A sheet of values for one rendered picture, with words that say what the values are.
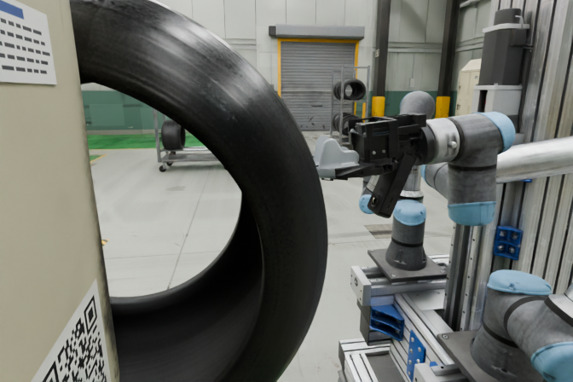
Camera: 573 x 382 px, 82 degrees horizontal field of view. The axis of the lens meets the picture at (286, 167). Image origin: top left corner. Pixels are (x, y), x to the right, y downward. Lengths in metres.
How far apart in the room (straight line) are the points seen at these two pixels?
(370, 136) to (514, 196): 0.68
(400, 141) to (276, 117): 0.27
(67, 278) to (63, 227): 0.02
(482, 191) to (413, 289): 0.82
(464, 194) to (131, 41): 0.54
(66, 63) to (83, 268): 0.11
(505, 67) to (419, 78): 12.23
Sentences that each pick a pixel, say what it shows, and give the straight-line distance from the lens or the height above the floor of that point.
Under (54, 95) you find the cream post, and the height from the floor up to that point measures 1.36.
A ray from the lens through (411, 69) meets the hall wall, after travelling 13.12.
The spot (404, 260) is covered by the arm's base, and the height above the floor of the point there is 0.75.
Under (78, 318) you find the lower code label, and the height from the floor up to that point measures 1.25.
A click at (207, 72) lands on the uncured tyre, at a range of 0.31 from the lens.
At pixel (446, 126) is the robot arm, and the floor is 1.31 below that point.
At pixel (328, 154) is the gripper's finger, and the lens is 0.50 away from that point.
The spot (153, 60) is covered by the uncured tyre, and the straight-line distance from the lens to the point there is 0.31.
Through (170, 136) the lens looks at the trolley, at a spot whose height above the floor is 0.62.
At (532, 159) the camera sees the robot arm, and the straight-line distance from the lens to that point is 0.82.
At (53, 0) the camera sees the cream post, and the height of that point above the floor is 1.40.
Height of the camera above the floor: 1.36
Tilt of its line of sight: 13 degrees down
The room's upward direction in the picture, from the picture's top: straight up
